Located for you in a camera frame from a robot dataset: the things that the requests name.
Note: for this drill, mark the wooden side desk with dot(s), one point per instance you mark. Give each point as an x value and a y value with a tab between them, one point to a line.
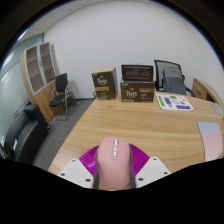
205	90

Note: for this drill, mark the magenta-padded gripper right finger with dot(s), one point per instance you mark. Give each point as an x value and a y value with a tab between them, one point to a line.
153	171

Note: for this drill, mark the wide brown cardboard box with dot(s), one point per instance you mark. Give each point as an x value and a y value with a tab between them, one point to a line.
137	91

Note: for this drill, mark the ceiling light strip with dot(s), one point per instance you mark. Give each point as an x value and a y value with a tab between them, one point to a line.
22	34

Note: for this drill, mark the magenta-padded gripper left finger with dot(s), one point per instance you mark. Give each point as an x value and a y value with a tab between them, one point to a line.
75	173

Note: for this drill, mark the white green purple sticker sheet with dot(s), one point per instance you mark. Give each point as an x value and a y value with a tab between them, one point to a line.
174	102

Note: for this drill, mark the tall brown cardboard box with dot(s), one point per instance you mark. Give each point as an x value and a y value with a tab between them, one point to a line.
104	84

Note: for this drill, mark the black visitor chair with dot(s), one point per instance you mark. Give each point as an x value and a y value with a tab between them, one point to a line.
61	83

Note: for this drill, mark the wooden shelf cabinet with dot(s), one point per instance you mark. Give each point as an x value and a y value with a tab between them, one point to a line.
36	90

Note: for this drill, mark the grey backpack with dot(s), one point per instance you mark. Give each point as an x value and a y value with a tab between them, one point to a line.
174	81

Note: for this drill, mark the flat black box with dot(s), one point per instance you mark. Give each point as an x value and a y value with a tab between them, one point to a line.
137	72

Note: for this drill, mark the black mesh office chair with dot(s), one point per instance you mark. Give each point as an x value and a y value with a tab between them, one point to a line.
158	71

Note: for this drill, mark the black leather sofa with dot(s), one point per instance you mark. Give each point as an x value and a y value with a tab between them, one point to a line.
23	136

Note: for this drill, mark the pink computer mouse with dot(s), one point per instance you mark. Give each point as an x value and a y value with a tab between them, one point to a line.
113	166

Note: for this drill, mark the pink and blue mouse pad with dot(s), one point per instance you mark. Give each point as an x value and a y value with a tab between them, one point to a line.
211	140

